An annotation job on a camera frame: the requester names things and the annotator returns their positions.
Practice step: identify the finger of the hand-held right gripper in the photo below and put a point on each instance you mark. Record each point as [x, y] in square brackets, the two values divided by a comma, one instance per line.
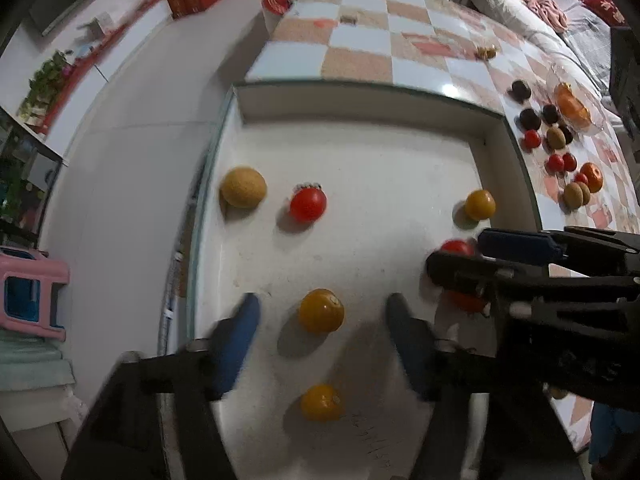
[520, 247]
[460, 272]

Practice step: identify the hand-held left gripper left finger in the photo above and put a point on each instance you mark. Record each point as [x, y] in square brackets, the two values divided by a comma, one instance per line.
[237, 340]

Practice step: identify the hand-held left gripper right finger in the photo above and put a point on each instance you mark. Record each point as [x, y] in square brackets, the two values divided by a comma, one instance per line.
[410, 345]

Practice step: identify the red cherry tomato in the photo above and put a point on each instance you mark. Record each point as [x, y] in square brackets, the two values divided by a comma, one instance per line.
[307, 203]
[554, 162]
[570, 161]
[531, 139]
[457, 246]
[580, 178]
[467, 301]

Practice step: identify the yellow cherry tomato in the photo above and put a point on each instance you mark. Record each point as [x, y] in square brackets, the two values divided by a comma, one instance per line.
[321, 310]
[322, 402]
[480, 204]

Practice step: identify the white tray with grey rim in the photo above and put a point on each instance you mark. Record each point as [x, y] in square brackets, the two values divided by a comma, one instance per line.
[375, 170]

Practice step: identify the large orange mandarin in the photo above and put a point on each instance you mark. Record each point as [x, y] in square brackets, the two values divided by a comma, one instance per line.
[594, 177]

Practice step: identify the dark purple plum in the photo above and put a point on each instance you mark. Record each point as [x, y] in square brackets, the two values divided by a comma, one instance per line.
[551, 114]
[529, 118]
[568, 135]
[520, 90]

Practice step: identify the clear glass bowl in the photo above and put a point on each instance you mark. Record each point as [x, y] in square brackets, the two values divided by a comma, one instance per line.
[597, 115]

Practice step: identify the small wrapped candy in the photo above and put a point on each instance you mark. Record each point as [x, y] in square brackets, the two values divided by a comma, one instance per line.
[486, 52]

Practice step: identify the light green cloth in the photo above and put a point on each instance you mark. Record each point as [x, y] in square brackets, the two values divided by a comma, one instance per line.
[30, 365]

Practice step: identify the pink plastic stool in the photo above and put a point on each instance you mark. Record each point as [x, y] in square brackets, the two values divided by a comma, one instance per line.
[30, 280]

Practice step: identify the grey blanket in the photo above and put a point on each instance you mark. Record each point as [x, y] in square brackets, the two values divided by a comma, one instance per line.
[587, 30]

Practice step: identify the cream sofa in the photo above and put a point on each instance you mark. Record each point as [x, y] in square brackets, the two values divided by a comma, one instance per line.
[510, 10]

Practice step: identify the pink blanket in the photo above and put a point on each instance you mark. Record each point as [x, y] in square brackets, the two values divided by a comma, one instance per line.
[545, 7]

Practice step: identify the red cushion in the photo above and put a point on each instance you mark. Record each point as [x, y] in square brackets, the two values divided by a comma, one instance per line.
[607, 8]

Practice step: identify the glass cabinet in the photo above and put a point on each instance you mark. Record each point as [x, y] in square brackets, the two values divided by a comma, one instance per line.
[25, 175]

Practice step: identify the green potted plant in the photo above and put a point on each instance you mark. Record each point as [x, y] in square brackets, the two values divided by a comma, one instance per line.
[47, 80]

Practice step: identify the red round stand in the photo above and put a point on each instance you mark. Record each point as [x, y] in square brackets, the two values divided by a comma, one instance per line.
[277, 5]

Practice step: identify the small white box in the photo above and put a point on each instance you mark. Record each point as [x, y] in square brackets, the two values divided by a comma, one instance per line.
[102, 23]

